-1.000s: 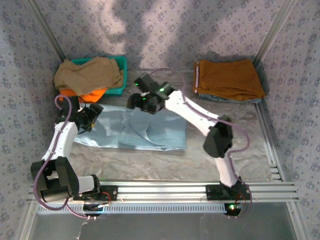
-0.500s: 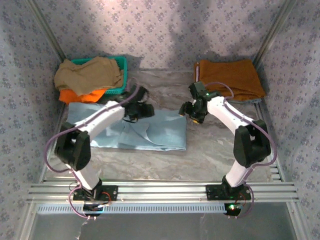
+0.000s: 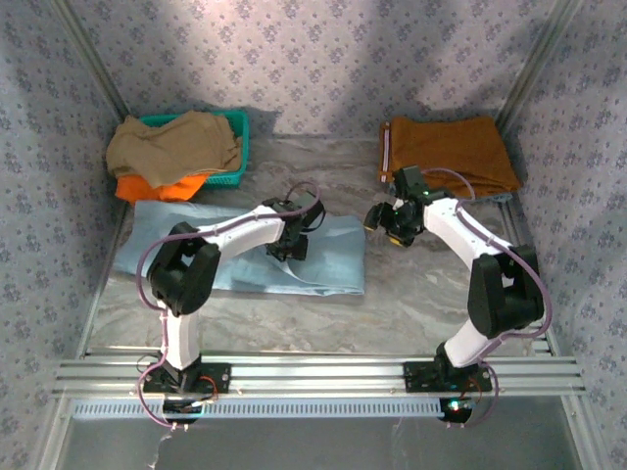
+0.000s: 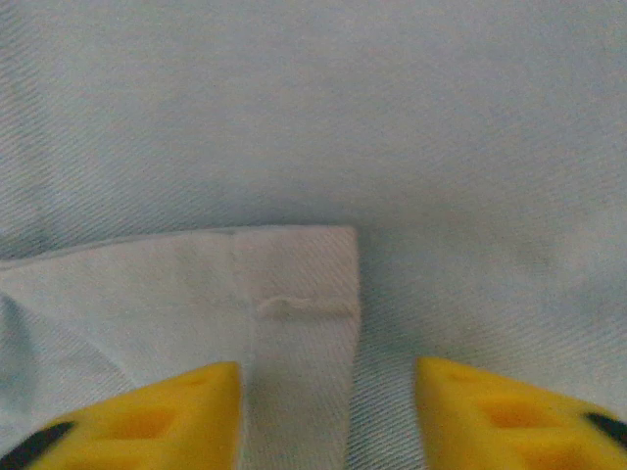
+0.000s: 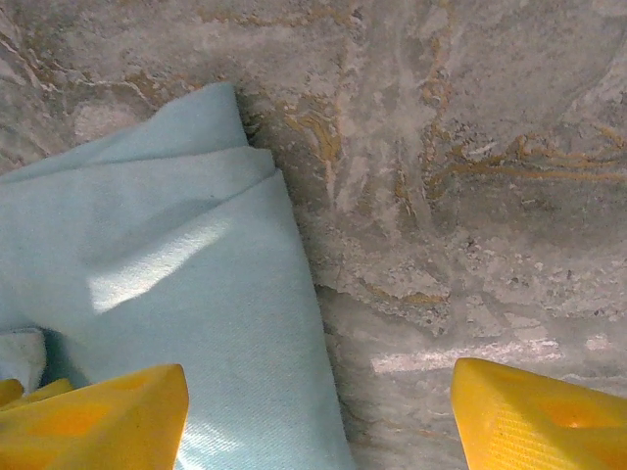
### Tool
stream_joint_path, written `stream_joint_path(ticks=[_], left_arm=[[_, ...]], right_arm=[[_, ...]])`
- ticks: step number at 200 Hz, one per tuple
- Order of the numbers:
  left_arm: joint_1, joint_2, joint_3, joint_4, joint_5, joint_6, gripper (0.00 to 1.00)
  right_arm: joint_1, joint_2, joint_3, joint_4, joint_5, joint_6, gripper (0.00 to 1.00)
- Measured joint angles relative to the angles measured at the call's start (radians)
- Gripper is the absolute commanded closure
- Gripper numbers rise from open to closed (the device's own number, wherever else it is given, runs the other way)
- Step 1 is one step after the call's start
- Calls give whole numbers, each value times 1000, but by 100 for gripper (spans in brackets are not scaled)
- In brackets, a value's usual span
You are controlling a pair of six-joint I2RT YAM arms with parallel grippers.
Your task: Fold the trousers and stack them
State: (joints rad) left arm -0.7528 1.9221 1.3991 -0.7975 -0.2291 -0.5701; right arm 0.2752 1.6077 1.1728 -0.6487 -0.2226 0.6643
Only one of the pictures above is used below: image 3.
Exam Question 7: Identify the light blue trousers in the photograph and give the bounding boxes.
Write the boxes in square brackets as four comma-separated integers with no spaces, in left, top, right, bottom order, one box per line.
[113,199,367,298]

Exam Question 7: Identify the brown trousers with striped band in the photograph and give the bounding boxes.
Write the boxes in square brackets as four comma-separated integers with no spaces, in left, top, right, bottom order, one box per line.
[379,116,522,198]

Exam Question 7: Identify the orange trousers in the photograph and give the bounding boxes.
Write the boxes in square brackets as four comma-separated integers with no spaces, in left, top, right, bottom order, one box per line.
[115,173,210,205]

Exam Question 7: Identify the khaki trousers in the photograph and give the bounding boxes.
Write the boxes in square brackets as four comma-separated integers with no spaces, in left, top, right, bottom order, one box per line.
[105,111,244,190]

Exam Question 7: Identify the teal plastic basket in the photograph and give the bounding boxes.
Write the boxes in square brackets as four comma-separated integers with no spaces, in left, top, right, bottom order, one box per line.
[136,110,250,192]

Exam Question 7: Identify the black controller board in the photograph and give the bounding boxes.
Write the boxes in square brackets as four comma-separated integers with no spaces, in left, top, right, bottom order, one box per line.
[161,397,205,425]
[439,397,475,425]

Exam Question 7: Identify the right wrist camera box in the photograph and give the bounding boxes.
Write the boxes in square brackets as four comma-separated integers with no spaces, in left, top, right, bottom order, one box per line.
[391,195,416,219]

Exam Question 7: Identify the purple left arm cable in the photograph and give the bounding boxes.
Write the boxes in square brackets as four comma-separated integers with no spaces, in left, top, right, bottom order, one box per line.
[131,181,323,432]

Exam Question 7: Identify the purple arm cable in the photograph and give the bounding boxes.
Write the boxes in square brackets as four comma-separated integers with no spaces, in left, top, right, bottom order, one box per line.
[420,167,555,431]
[131,181,323,432]

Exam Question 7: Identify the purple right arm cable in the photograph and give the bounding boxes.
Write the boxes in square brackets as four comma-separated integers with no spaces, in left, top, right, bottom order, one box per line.
[420,167,555,431]

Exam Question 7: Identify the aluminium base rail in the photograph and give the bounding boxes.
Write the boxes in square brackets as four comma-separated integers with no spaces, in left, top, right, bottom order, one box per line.
[52,355,588,399]

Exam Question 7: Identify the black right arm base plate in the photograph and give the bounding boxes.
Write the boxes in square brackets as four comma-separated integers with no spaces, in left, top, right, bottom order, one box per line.
[403,360,493,394]

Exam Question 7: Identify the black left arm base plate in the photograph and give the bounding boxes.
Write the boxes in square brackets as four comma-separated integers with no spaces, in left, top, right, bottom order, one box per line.
[141,362,232,396]

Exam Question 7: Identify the white slotted cable duct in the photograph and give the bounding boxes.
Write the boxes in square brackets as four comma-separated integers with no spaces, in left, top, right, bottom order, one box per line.
[72,397,442,421]

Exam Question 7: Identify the aluminium frame post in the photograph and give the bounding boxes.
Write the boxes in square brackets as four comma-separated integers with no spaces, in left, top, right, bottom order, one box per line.
[51,0,132,122]
[493,0,587,123]

